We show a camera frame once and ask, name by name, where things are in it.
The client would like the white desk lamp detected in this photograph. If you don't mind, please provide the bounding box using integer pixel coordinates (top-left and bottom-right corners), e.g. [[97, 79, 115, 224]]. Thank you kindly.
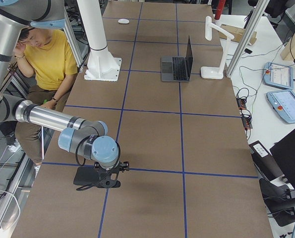
[[200, 16, 234, 79]]

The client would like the aluminium frame post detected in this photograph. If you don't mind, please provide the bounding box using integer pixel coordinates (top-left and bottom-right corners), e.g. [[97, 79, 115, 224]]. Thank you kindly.
[[226, 0, 269, 78]]

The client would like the blue teach pendant far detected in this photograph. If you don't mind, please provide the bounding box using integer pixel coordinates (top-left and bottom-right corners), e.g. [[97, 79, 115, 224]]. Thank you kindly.
[[262, 62, 294, 89]]

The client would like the grey laptop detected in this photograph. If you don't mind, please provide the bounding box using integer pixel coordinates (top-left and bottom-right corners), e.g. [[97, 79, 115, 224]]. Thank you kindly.
[[161, 36, 193, 82]]

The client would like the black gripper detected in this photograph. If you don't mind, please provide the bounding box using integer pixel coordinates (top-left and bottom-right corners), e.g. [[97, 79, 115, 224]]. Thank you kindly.
[[94, 161, 129, 188]]

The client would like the red cylinder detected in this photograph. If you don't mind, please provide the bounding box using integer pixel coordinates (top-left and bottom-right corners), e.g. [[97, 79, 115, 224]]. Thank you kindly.
[[215, 0, 226, 20]]

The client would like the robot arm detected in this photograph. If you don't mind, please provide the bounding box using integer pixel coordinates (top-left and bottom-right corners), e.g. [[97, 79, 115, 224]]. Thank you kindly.
[[0, 0, 120, 187]]

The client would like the small black square device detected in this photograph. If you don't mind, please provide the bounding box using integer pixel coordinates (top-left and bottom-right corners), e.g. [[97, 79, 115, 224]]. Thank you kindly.
[[244, 48, 252, 54]]

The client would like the black monitor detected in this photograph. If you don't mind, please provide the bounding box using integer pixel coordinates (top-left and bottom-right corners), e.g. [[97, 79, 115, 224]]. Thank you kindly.
[[270, 129, 295, 189]]

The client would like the brown paper table cover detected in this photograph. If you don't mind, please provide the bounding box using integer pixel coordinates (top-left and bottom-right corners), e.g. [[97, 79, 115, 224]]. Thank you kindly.
[[13, 1, 272, 238]]

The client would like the person in yellow shirt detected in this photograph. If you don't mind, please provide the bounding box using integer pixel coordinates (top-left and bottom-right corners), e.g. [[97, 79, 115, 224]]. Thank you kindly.
[[14, 26, 78, 167]]

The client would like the white computer mouse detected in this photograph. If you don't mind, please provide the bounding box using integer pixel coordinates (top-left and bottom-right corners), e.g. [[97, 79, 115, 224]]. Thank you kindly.
[[118, 18, 130, 24]]

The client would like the cardboard box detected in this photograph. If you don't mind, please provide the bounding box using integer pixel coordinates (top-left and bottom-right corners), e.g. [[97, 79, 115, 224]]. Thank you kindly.
[[221, 24, 257, 45]]

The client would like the black usb hub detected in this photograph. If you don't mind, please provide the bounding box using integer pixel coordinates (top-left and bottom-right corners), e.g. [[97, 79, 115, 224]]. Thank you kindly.
[[236, 98, 252, 130]]

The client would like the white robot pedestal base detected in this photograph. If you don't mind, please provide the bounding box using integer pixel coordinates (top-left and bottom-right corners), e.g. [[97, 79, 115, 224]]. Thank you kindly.
[[77, 0, 122, 82]]

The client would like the blue teach pendant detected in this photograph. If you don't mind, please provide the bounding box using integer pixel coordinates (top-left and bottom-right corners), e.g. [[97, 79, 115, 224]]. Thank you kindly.
[[266, 89, 295, 123], [262, 62, 294, 89]]

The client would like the blue teach pendant near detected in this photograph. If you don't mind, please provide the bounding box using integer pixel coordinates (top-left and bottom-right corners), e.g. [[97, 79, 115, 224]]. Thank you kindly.
[[266, 89, 295, 123]]

